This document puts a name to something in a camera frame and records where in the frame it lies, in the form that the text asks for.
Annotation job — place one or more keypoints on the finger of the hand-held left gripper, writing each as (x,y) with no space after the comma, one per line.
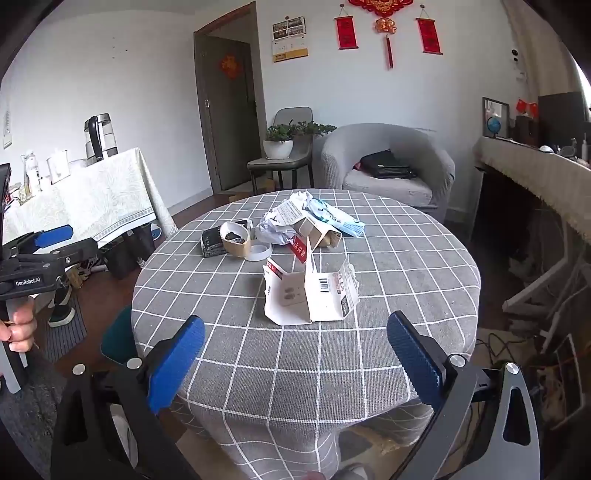
(53,235)
(78,249)

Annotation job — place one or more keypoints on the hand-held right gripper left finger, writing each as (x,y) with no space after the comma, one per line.
(178,364)

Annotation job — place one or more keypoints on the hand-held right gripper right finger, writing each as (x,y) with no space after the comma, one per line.
(415,364)

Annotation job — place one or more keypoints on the dark teal waste bin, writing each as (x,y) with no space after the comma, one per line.
(117,337)

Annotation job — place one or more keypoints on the torn white cardboard box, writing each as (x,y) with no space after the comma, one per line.
(323,300)

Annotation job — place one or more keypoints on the black packet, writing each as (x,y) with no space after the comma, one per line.
(211,242)

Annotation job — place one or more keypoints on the white round lid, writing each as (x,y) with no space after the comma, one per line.
(264,248)

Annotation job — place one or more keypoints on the small brown cardboard box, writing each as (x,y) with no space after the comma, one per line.
(323,237)

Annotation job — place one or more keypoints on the blue white plastic packet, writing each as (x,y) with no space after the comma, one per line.
(344,224)

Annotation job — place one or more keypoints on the red white packet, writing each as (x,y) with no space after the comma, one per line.
(299,249)

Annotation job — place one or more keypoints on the white paper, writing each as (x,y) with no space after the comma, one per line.
(272,228)

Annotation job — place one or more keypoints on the person's left hand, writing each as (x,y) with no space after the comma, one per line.
(18,327)

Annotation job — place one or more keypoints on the black white shoe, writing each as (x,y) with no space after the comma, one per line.
(60,316)

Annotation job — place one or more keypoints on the black storage bag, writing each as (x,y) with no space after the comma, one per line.
(129,258)

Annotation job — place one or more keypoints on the dining table white tablecloth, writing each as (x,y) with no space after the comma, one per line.
(92,198)

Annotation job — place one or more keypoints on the clear bottle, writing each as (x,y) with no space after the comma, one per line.
(31,173)

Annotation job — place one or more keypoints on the white pitcher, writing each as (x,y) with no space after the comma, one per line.
(57,168)

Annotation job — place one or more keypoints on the grey floor mat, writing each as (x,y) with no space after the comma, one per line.
(64,341)

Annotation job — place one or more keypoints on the blue shoe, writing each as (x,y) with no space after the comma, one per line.
(155,232)

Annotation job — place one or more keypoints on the round table grey checked tablecloth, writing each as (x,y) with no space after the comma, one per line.
(378,277)

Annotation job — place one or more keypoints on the glass electric kettle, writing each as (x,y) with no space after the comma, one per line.
(108,134)

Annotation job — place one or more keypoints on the person's grey fleece trousers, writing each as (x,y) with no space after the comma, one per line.
(23,429)

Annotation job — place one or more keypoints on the white framed board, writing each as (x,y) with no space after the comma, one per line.
(569,374)

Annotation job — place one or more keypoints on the grey door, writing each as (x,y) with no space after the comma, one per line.
(235,138)

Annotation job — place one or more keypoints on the grey armchair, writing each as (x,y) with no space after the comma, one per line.
(332,161)

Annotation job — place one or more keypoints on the potted plant white pot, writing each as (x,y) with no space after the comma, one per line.
(278,148)

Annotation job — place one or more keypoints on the sideboard with beige cloth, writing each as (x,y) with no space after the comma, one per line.
(531,170)

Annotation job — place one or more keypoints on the red door ornament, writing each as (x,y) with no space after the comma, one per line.
(231,68)

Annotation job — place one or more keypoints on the small blue globe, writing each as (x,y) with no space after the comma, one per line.
(492,124)

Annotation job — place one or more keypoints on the grey dining chair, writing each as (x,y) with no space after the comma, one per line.
(295,115)

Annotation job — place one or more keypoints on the small white bottle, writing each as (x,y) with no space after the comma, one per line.
(584,150)

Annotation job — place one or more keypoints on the small red flags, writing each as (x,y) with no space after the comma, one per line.
(526,106)

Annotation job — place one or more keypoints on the black monitor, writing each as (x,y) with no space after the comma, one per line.
(561,120)

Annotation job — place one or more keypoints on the white desk frame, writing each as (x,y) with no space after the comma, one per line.
(540,288)

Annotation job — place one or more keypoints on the dark picture frame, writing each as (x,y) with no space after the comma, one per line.
(503,110)

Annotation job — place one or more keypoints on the wall calendar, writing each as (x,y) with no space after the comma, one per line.
(288,46)

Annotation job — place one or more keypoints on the white security camera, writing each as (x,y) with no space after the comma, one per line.
(515,56)

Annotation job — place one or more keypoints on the red wall scroll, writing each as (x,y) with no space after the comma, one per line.
(429,37)
(346,33)

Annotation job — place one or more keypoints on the red knot wall ornament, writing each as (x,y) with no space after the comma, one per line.
(384,25)

